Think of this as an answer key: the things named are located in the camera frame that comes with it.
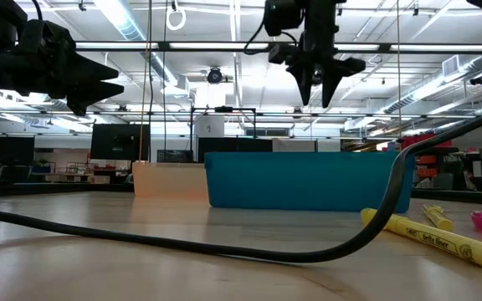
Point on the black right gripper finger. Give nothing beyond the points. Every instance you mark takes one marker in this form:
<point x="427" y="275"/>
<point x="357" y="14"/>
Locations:
<point x="329" y="88"/>
<point x="304" y="81"/>

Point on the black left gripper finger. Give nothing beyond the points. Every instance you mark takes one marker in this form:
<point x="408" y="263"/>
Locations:
<point x="90" y="94"/>
<point x="92" y="71"/>

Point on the blue plastic tray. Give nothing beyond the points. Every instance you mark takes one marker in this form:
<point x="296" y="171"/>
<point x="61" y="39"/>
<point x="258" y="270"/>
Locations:
<point x="299" y="180"/>

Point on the yellow brite liner highlighter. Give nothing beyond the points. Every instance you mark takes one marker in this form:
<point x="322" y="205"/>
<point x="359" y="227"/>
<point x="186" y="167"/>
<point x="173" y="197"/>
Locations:
<point x="438" y="217"/>
<point x="442" y="240"/>

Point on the black monitor screen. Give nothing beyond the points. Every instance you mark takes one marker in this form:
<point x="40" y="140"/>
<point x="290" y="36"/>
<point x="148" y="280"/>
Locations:
<point x="119" y="142"/>

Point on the white partition panel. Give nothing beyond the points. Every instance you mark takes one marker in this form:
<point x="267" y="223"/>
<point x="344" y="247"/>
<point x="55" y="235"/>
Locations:
<point x="304" y="145"/>

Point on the black partition panel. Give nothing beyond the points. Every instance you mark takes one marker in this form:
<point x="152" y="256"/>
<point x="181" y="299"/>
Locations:
<point x="234" y="145"/>

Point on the overhead light bar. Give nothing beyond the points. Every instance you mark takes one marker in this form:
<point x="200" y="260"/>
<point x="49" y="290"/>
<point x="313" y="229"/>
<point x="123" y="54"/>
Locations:
<point x="216" y="46"/>

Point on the small dark board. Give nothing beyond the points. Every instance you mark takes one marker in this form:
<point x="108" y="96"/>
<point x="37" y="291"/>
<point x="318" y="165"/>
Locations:
<point x="174" y="156"/>

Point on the red storage bins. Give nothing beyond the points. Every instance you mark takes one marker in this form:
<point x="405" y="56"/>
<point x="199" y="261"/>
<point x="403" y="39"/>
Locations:
<point x="429" y="140"/>

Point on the orange plastic tray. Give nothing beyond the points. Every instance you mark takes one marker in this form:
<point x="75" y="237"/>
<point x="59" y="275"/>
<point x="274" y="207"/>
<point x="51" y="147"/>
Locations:
<point x="170" y="180"/>

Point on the orange storage bins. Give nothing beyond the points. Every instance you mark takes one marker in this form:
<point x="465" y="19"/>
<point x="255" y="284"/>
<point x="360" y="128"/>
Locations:
<point x="427" y="167"/>

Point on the black ceiling speaker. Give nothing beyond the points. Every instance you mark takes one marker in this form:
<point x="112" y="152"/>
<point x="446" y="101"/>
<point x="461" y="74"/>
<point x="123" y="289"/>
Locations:
<point x="480" y="79"/>

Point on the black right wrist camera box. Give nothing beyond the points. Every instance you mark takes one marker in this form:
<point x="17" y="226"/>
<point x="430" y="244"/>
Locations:
<point x="283" y="16"/>

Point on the silver ventilation duct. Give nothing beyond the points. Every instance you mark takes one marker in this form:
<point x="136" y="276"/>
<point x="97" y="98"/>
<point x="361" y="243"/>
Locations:
<point x="433" y="85"/>
<point x="128" y="25"/>

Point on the black ceiling dome camera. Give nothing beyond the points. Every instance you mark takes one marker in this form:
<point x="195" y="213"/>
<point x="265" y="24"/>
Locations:
<point x="214" y="76"/>

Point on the black gantry frame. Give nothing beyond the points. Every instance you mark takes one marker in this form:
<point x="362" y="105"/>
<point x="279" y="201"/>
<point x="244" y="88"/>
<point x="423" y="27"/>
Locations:
<point x="191" y="125"/>

